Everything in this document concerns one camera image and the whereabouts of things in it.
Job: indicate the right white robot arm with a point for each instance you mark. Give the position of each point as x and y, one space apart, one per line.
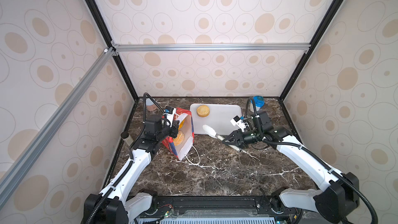
325 176

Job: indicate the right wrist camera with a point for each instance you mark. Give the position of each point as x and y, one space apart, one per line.
239 122

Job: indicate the oval fake bread roll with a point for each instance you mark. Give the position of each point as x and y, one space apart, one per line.
179 139

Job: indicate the white rectangular tray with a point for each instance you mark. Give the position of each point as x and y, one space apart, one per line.
219 118

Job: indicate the red paper gift bag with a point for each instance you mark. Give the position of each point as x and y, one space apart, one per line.
181 145

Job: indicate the clear jar pink contents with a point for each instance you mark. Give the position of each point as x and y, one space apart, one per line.
150 105

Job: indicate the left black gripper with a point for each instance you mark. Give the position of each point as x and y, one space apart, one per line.
174 128

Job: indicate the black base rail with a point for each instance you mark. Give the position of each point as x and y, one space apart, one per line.
211 207

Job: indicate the white cup blue lid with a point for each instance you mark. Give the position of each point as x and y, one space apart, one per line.
256 104

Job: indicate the horizontal aluminium frame bar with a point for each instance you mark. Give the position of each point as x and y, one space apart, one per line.
212 47

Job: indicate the small brown bottle black cap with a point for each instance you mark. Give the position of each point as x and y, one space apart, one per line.
125 136

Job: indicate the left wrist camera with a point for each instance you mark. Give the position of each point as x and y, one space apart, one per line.
169 114

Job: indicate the ridged fake bread stack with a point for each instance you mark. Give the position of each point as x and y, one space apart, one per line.
181 123

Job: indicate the left diagonal aluminium bar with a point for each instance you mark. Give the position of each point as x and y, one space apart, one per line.
23 164

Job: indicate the round fake bread bun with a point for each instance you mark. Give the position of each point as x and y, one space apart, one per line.
203 111

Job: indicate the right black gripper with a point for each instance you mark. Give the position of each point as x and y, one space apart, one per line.
237 137

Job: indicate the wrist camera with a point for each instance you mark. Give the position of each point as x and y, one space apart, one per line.
169 114
239 122

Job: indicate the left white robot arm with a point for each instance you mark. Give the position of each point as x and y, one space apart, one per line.
124 174

